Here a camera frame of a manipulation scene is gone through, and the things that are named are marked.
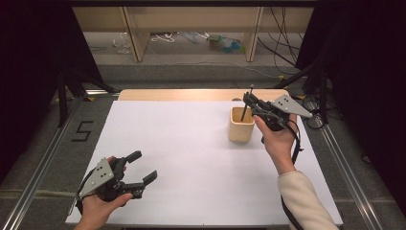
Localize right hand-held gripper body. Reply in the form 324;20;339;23
250;93;314;133

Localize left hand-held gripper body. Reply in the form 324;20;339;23
76;156;146;203

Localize black pen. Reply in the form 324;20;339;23
240;83;256;124

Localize beige square pen holder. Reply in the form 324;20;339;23
227;106;257;144

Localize person's left hand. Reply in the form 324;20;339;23
75;155;134;226

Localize person's right hand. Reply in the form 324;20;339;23
252;112;300;175

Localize white board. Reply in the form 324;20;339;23
64;99;345;227

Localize black stand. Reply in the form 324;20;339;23
271;58;330;127
55;65;117;129

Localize green and blue plastic items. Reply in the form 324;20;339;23
206;33;246;55

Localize wooden table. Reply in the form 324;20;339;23
117;88;292;103

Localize black curtain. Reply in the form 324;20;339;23
0;0;104;185
295;0;406;205

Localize clear plastic item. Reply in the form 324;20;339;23
111;32;133;55

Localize light wooden shelf unit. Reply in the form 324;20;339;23
72;6;316;63

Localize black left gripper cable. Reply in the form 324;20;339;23
74;167;97;216

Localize black coiled floor cable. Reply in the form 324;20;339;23
299;95;327;131

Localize metal floor rail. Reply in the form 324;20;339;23
0;95;84;230
305;99;386;230

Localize bundle of black hanging cables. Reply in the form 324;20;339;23
257;6;305;69

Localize white coiled cable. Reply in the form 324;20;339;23
149;32;177;44

